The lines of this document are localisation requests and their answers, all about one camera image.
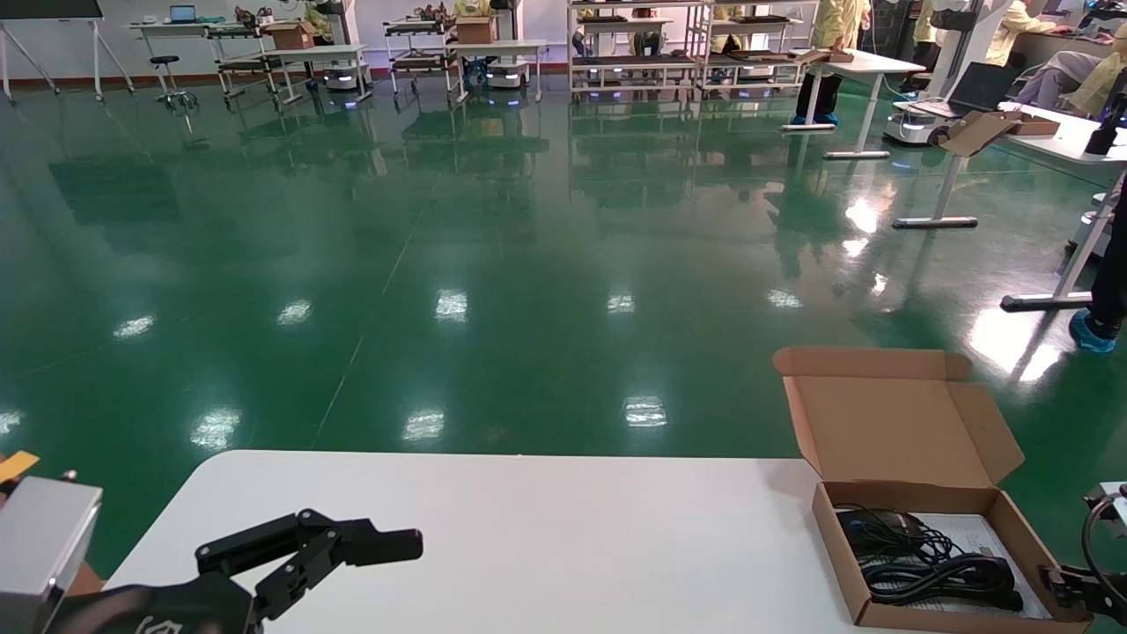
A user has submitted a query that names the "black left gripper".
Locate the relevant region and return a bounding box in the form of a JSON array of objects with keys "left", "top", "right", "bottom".
[{"left": 48, "top": 508, "right": 424, "bottom": 634}]

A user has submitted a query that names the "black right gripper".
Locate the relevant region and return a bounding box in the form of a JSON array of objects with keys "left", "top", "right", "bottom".
[{"left": 1039, "top": 566, "right": 1127, "bottom": 626}]

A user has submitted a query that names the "brown cardboard storage box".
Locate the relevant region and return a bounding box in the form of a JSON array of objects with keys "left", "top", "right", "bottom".
[{"left": 773, "top": 346, "right": 1093, "bottom": 634}]

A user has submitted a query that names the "flat open cardboard box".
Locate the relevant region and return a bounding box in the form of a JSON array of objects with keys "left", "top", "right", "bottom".
[{"left": 933, "top": 110, "right": 1062, "bottom": 159}]

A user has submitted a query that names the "white printed instruction sheet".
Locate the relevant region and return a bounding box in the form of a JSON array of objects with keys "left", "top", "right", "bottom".
[{"left": 916, "top": 513, "right": 1053, "bottom": 620}]

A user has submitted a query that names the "person with blue shoe cover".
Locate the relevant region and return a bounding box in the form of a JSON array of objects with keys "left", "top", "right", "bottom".
[{"left": 1068, "top": 172, "right": 1127, "bottom": 355}]

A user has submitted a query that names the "long white desk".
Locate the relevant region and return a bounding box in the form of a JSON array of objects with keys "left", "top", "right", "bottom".
[{"left": 892, "top": 101, "right": 1127, "bottom": 313}]

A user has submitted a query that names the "white table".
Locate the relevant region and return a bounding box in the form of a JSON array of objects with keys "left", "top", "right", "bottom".
[
  {"left": 447, "top": 40, "right": 548, "bottom": 104},
  {"left": 216, "top": 44, "right": 373, "bottom": 108},
  {"left": 780, "top": 48, "right": 927, "bottom": 160}
]

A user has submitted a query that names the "black stool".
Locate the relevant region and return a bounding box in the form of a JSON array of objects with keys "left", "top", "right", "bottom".
[{"left": 148, "top": 55, "right": 200, "bottom": 112}]

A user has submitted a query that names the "black laptop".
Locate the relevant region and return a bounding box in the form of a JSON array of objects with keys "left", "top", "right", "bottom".
[{"left": 911, "top": 62, "right": 1022, "bottom": 120}]

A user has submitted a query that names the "seated person with grey trousers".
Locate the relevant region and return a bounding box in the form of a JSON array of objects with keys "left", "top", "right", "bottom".
[{"left": 1017, "top": 31, "right": 1127, "bottom": 120}]

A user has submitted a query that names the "metal cart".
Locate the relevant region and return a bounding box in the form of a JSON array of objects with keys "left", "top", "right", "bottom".
[{"left": 384, "top": 18, "right": 468, "bottom": 105}]

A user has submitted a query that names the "white desk with laptop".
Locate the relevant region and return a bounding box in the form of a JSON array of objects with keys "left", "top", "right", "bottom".
[{"left": 129, "top": 19, "right": 232, "bottom": 67}]

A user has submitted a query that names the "white robot with column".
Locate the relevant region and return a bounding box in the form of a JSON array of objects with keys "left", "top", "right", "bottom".
[{"left": 883, "top": 0, "right": 1013, "bottom": 147}]

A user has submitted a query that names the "seated person in yellow jacket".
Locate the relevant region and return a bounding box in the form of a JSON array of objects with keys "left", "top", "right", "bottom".
[{"left": 984, "top": 0, "right": 1073, "bottom": 70}]

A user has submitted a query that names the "dark display board on stand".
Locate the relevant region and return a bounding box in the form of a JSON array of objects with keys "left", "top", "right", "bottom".
[{"left": 0, "top": 0, "right": 137, "bottom": 107}]

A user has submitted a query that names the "standing person in yellow jacket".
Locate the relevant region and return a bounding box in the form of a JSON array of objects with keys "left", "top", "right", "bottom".
[{"left": 792, "top": 0, "right": 874, "bottom": 126}]

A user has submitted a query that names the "metal shelving rack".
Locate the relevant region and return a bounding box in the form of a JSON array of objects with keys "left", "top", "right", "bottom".
[
  {"left": 567, "top": 0, "right": 708, "bottom": 100},
  {"left": 700, "top": 0, "right": 848, "bottom": 96}
]

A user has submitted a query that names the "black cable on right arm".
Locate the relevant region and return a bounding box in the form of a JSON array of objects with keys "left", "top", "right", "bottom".
[{"left": 1081, "top": 493, "right": 1127, "bottom": 582}]

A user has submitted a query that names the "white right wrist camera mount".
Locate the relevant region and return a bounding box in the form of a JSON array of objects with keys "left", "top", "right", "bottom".
[{"left": 1085, "top": 482, "right": 1127, "bottom": 540}]

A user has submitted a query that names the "black cable bundle with adapter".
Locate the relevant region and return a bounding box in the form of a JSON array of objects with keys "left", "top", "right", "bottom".
[{"left": 835, "top": 504, "right": 1027, "bottom": 613}]

